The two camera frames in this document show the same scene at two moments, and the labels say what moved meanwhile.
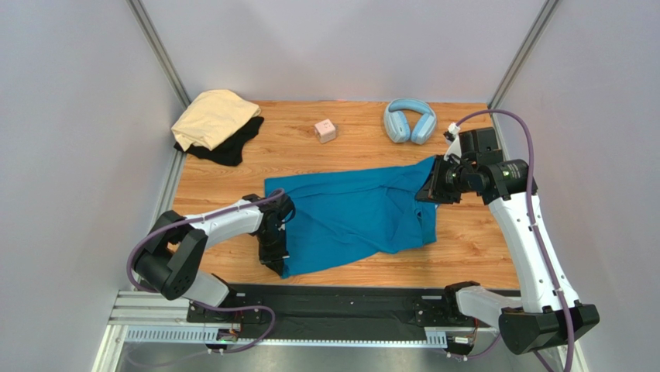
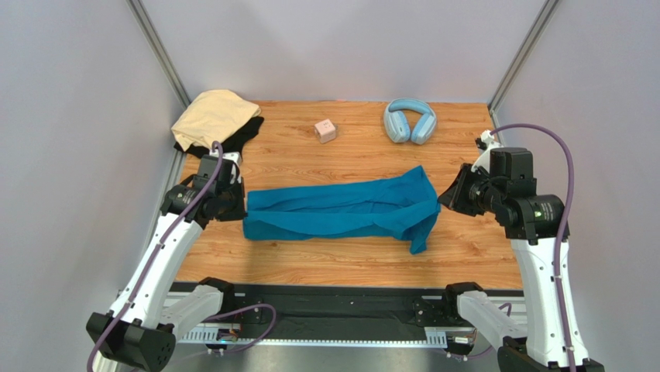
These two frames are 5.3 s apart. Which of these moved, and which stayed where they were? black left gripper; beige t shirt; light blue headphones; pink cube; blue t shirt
Moved: black left gripper; blue t shirt
Stayed: light blue headphones; pink cube; beige t shirt
